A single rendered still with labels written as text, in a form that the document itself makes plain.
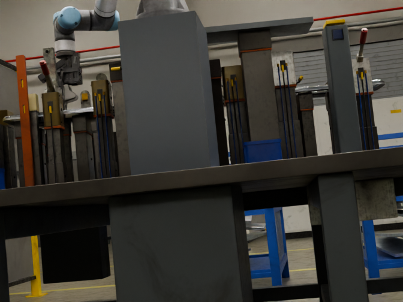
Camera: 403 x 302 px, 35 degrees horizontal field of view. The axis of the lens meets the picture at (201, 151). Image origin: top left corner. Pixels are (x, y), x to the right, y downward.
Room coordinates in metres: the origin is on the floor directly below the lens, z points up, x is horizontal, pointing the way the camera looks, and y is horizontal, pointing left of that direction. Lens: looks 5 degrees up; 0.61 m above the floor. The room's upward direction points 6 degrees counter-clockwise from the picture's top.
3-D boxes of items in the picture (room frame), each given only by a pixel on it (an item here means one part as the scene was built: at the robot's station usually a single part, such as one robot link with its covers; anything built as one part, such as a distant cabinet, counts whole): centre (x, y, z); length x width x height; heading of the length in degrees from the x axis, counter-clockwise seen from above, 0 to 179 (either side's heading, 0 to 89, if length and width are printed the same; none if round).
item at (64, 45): (2.37, 0.47, 1.25); 0.08 x 0.08 x 0.05
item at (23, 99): (2.21, 0.60, 0.95); 0.03 x 0.01 x 0.50; 90
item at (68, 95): (2.34, 0.47, 1.07); 0.06 x 0.03 x 0.09; 90
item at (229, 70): (2.19, -0.13, 0.89); 0.12 x 0.08 x 0.38; 0
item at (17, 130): (2.36, 0.64, 0.84); 0.12 x 0.05 x 0.29; 0
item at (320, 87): (2.37, 0.01, 1.00); 1.38 x 0.22 x 0.02; 90
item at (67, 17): (2.27, 0.42, 1.33); 0.11 x 0.11 x 0.08; 21
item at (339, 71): (2.02, -0.46, 0.92); 0.08 x 0.08 x 0.44; 0
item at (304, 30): (2.02, -0.20, 1.16); 0.37 x 0.14 x 0.02; 90
